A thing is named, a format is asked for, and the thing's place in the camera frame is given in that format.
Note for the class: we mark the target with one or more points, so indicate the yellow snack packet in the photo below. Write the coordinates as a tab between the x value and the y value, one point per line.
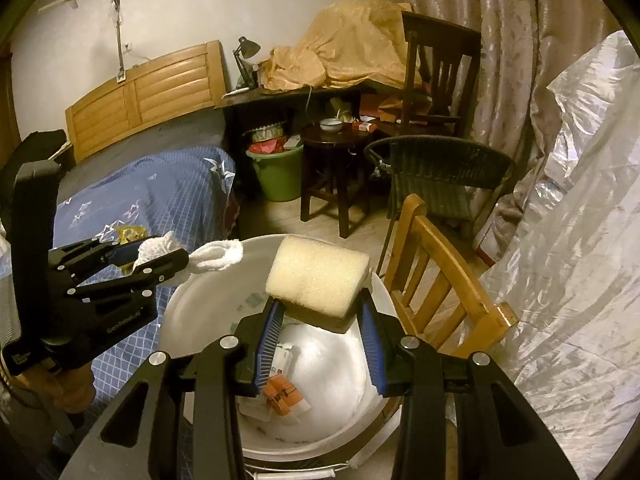
131	235

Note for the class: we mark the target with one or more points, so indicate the black desk lamp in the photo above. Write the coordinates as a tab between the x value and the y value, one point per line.
247	47

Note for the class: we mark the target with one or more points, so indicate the patterned beige curtain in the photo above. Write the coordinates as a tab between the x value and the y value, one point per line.
510	35

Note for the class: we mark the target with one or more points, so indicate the person's left hand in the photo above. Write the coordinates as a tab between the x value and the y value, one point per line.
70	390

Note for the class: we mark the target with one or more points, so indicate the green plastic bucket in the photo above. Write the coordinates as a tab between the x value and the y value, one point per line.
280	175

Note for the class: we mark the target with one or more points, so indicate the round dark wooden stool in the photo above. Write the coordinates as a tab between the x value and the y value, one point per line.
325	142

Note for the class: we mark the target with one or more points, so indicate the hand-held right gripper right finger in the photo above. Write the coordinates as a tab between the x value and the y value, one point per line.
372	350

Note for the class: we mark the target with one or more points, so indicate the dark wooden desk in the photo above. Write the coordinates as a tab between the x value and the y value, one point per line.
280	96

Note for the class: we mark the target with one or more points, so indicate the wooden headboard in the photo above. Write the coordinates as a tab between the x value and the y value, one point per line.
145	95

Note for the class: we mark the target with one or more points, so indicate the red box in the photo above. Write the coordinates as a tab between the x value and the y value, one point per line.
364	126

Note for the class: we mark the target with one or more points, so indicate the bed with dark sheet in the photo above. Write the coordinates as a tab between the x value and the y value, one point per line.
150	145

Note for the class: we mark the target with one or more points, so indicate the white bowl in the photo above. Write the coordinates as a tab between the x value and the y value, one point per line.
330	124

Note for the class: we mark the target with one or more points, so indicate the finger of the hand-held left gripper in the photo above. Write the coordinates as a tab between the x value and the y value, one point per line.
122	255
160	270

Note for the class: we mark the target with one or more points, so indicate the silver plastic sheet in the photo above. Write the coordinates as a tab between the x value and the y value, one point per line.
575	260

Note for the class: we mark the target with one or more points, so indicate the light wooden chair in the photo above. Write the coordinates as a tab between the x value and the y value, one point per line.
450	270

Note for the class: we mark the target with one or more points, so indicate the blue checked blanket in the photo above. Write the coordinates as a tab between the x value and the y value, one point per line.
170	195

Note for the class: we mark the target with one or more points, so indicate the dark wooden chair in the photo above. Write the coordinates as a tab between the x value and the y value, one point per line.
440	40

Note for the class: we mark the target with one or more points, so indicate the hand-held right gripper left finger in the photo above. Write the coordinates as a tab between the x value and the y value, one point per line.
267	340

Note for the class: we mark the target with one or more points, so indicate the white plastic bucket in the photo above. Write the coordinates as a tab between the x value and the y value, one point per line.
200	310

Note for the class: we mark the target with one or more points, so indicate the orange cloth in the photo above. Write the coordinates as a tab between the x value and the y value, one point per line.
345	40

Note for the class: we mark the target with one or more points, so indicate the dark wicker chair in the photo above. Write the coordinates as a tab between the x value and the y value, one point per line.
440	175

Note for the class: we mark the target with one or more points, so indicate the patterned round basket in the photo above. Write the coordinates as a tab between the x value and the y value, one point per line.
265	132

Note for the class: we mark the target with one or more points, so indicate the cream foam sponge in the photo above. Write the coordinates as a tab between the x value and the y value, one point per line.
315	270

